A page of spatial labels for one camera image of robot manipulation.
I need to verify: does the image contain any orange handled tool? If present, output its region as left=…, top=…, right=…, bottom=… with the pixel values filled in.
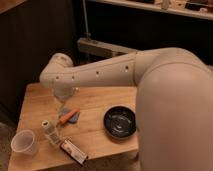
left=59, top=108, right=80, bottom=125

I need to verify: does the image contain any black round bowl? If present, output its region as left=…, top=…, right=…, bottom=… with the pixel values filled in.
left=103, top=106, right=136, bottom=139

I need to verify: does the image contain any metal vertical pole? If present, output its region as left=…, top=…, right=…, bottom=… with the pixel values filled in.
left=82, top=0, right=91, bottom=40

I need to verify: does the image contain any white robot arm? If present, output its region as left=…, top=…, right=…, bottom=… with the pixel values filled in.
left=40, top=48, right=213, bottom=171

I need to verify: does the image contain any upper shelf with items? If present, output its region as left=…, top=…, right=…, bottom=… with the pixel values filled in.
left=90, top=0, right=213, bottom=21

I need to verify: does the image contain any grey metal shelf beam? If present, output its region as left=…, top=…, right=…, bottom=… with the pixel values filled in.
left=77, top=38, right=136, bottom=58

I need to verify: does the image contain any blue cloth pad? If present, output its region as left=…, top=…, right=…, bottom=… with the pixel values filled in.
left=59, top=108, right=80, bottom=123

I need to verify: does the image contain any wooden table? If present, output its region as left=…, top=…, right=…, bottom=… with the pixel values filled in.
left=8, top=83, right=138, bottom=171

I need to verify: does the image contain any small clear bottle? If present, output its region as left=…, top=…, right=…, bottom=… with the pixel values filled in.
left=42, top=120, right=60, bottom=145

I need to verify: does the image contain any red and white box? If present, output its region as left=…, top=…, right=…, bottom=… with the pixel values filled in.
left=60, top=139, right=88, bottom=165

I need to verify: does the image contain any white ceramic cup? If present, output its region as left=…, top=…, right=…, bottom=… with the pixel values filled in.
left=11, top=130, right=38, bottom=155

